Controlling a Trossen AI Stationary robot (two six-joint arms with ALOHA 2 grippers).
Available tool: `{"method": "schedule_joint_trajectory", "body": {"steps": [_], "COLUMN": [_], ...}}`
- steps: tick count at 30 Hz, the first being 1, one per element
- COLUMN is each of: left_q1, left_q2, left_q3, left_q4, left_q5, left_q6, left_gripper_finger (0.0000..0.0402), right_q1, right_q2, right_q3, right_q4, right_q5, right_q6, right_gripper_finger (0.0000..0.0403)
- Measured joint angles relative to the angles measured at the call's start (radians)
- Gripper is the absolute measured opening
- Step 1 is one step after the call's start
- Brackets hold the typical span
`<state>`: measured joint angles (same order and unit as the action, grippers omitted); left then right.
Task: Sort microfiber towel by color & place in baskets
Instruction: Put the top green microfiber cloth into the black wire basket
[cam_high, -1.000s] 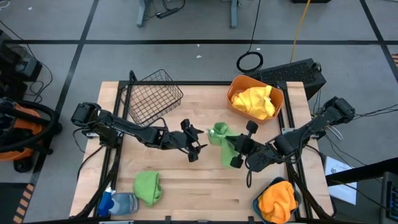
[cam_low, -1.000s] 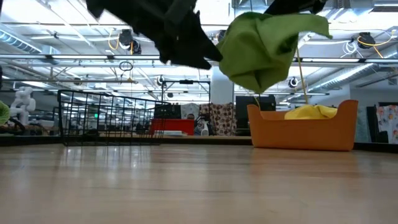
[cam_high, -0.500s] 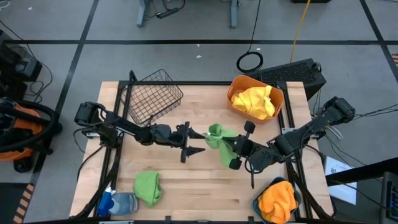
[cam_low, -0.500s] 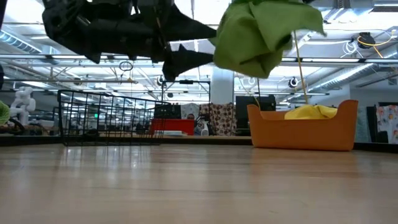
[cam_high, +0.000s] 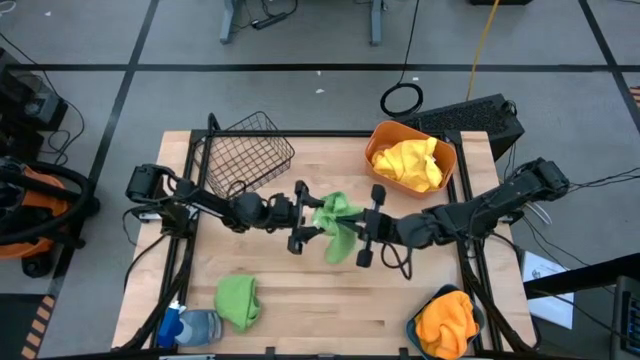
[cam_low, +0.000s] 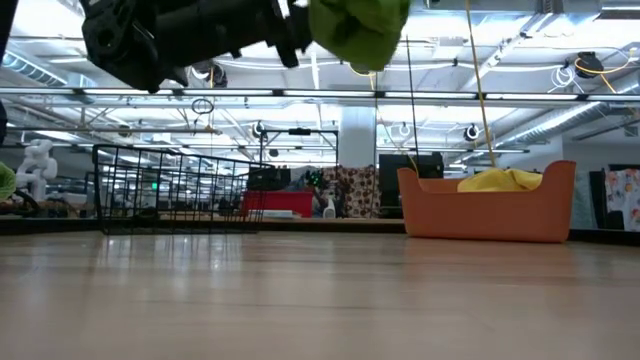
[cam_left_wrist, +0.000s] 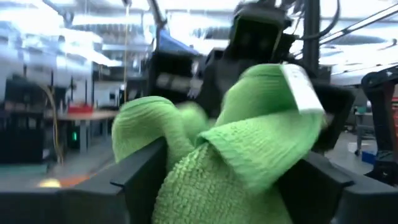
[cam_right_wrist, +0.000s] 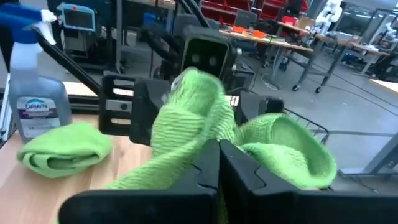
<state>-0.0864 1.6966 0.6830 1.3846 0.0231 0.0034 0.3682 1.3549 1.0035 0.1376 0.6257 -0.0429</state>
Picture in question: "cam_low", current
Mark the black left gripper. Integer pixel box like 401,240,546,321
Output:
172,0,314,69

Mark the green microfiber towel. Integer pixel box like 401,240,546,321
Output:
307,0,412,72

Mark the black monitor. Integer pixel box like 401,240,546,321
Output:
247,167,292,192

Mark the black screen box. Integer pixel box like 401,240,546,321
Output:
378,152,445,194

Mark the brown patterned fabric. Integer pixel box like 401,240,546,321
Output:
322,165,381,219

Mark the red box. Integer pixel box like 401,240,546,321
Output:
242,189,315,219

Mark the orange plastic basket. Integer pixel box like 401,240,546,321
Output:
397,159,577,245

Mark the white humanoid robot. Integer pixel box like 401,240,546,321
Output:
14,138,59,201

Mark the green round object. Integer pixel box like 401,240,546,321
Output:
0,162,17,202

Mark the floral cloth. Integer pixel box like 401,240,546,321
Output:
604,168,640,216

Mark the black stand frame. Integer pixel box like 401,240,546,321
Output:
258,128,340,166

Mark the black metal frame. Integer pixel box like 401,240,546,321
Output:
0,218,407,234

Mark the black wire basket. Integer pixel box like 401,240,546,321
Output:
92,143,274,235

